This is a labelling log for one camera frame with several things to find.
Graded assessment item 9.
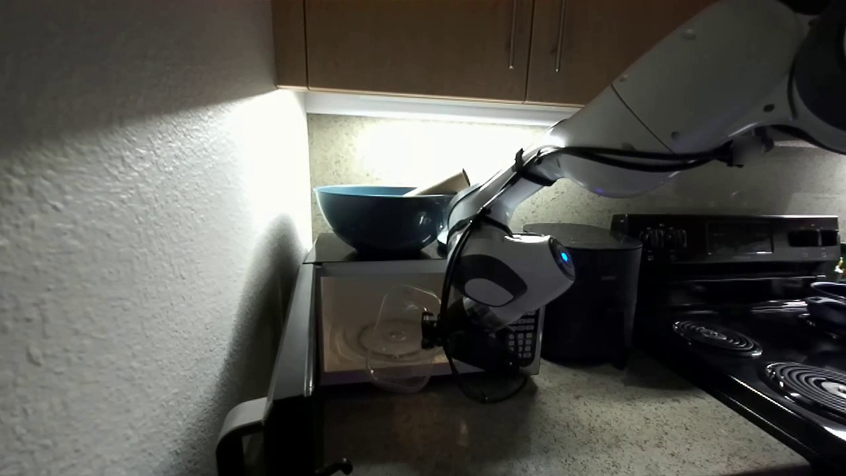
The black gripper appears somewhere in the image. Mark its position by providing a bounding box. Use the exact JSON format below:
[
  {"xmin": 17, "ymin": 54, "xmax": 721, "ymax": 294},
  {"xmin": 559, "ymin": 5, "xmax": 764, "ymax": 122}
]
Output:
[{"xmin": 419, "ymin": 307, "xmax": 511, "ymax": 372}]

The clear plastic lunch box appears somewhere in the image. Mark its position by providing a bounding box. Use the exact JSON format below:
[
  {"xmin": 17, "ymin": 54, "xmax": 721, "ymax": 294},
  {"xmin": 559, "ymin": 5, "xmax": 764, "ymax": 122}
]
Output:
[{"xmin": 366, "ymin": 284, "xmax": 445, "ymax": 395}]

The glass microwave turntable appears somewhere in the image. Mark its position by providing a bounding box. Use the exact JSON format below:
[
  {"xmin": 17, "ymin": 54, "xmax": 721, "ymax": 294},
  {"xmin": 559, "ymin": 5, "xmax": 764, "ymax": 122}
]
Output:
[{"xmin": 355, "ymin": 313, "xmax": 429, "ymax": 360}]

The blue mixing bowl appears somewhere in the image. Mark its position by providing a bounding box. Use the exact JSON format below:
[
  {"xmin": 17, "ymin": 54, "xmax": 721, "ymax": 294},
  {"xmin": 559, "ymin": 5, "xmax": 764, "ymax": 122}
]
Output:
[{"xmin": 312, "ymin": 183, "xmax": 458, "ymax": 259}]

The wooden pestle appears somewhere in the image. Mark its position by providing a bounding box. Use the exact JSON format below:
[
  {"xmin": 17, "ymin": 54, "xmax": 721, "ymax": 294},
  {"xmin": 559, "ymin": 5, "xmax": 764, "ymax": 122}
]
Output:
[{"xmin": 403, "ymin": 169, "xmax": 473, "ymax": 201}]

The black air fryer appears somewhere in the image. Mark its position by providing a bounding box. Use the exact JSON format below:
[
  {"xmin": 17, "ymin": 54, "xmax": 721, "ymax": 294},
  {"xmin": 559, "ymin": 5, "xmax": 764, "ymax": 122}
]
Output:
[{"xmin": 524, "ymin": 221, "xmax": 646, "ymax": 368}]

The black coil stove burner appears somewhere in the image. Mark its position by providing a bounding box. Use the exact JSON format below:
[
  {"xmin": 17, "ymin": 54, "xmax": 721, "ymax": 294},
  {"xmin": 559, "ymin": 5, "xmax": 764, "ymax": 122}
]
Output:
[
  {"xmin": 764, "ymin": 360, "xmax": 846, "ymax": 421},
  {"xmin": 671, "ymin": 317, "xmax": 764, "ymax": 360}
]

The wooden cabinet door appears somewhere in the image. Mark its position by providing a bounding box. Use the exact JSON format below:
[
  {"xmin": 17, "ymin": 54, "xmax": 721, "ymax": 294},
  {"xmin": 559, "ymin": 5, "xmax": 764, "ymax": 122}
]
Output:
[
  {"xmin": 302, "ymin": 0, "xmax": 536, "ymax": 99},
  {"xmin": 526, "ymin": 0, "xmax": 717, "ymax": 105}
]

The wooden upper cabinet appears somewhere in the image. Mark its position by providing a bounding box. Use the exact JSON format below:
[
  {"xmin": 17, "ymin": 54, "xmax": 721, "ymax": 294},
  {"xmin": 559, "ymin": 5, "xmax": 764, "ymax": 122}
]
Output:
[{"xmin": 269, "ymin": 0, "xmax": 721, "ymax": 107}]

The black electric stove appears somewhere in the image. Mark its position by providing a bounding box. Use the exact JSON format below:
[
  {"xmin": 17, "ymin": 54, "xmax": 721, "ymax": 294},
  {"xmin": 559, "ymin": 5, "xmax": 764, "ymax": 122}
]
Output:
[{"xmin": 610, "ymin": 210, "xmax": 846, "ymax": 469}]

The metal cabinet door handle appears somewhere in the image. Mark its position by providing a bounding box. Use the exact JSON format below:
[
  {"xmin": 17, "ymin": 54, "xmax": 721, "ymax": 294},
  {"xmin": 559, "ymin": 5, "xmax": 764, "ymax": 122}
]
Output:
[
  {"xmin": 550, "ymin": 0, "xmax": 568, "ymax": 78},
  {"xmin": 506, "ymin": 0, "xmax": 522, "ymax": 75}
]

